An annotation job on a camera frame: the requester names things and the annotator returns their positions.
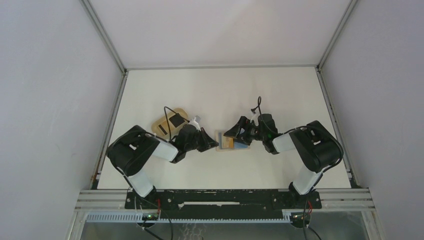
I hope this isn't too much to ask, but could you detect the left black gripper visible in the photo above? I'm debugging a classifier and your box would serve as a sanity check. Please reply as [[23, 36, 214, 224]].
[[184, 127, 219, 153]]

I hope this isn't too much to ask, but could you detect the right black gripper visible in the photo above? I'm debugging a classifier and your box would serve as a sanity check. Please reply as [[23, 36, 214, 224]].
[[223, 115, 267, 146]]

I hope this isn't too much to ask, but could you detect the orange credit card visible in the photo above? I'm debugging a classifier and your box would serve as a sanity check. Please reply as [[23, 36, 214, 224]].
[[220, 136, 233, 150]]

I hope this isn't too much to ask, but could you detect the beige oval tray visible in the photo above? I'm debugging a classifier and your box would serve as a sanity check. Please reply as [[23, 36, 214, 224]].
[[151, 106, 189, 139]]

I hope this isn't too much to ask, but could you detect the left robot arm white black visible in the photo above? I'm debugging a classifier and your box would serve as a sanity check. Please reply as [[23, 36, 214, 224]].
[[106, 124, 219, 209]]

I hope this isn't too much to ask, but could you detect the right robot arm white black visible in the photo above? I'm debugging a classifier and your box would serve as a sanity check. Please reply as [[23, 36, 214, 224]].
[[223, 113, 344, 208]]

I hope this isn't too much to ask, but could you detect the black card in tray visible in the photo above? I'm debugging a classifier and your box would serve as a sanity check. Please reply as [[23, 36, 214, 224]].
[[168, 113, 187, 128]]

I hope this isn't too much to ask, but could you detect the tan card black stripe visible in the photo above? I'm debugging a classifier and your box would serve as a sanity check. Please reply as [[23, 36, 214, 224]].
[[157, 122, 169, 136]]

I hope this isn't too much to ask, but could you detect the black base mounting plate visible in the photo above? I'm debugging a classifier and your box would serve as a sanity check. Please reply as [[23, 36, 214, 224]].
[[124, 189, 322, 219]]

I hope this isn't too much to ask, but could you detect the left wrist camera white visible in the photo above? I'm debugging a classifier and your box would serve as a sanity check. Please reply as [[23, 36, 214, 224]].
[[189, 115, 201, 131]]

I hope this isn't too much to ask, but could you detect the right black camera cable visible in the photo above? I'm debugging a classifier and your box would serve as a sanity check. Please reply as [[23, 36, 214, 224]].
[[251, 96, 345, 175]]

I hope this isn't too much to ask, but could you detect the black camera cable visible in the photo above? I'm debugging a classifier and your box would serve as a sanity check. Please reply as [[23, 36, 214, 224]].
[[105, 105, 196, 180], [251, 96, 345, 175]]

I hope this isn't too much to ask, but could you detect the left black camera cable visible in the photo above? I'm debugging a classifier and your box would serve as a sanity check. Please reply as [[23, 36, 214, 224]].
[[105, 105, 196, 180]]

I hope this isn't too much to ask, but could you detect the white slotted cable duct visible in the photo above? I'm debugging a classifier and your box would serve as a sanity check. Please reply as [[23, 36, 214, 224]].
[[85, 211, 311, 224]]

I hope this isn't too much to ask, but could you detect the aluminium frame rail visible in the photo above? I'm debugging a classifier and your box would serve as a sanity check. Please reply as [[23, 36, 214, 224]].
[[74, 188, 376, 212]]

